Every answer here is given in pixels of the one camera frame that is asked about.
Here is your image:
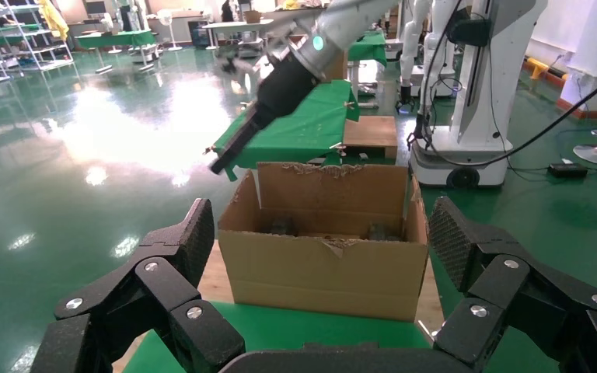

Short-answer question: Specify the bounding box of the green tablecloth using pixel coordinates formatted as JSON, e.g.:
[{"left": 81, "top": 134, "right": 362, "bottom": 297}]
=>
[{"left": 211, "top": 79, "right": 360, "bottom": 182}]

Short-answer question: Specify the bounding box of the white pedestal fan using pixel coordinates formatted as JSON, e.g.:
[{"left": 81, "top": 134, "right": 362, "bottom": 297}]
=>
[{"left": 155, "top": 7, "right": 182, "bottom": 53}]

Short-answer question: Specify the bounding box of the yellow hanging garment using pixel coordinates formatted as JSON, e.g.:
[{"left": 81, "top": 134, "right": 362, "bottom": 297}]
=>
[{"left": 37, "top": 0, "right": 68, "bottom": 44}]

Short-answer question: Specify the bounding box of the large open cardboard carton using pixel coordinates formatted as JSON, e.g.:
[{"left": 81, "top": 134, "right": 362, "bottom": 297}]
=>
[{"left": 217, "top": 161, "right": 429, "bottom": 322}]

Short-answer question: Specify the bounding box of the white wheeled robot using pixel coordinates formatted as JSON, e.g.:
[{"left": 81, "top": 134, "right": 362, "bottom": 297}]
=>
[{"left": 409, "top": 0, "right": 550, "bottom": 189}]

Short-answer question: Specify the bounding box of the black power adapter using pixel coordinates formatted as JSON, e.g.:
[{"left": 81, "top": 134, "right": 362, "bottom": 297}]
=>
[{"left": 546, "top": 162, "right": 588, "bottom": 180}]

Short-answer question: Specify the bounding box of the white table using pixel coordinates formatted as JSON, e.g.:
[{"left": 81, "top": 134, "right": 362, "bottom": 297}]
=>
[{"left": 201, "top": 19, "right": 274, "bottom": 65}]

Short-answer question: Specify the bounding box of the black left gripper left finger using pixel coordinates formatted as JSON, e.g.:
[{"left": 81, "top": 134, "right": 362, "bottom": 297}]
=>
[{"left": 30, "top": 197, "right": 246, "bottom": 373}]

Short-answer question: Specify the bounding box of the long green covered table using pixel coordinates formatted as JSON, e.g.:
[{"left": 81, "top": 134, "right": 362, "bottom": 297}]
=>
[{"left": 73, "top": 30, "right": 155, "bottom": 53}]

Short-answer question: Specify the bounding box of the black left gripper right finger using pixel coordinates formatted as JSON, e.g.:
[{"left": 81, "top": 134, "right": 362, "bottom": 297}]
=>
[{"left": 427, "top": 195, "right": 597, "bottom": 373}]

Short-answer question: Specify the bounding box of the small green covered table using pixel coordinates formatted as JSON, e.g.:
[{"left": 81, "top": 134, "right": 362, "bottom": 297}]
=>
[{"left": 348, "top": 31, "right": 386, "bottom": 65}]

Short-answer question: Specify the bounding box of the yellow floor barrier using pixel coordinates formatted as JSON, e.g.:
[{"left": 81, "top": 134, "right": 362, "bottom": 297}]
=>
[{"left": 525, "top": 56, "right": 562, "bottom": 86}]

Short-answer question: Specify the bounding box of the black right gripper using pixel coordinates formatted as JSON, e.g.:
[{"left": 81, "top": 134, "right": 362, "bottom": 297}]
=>
[{"left": 209, "top": 51, "right": 325, "bottom": 176}]

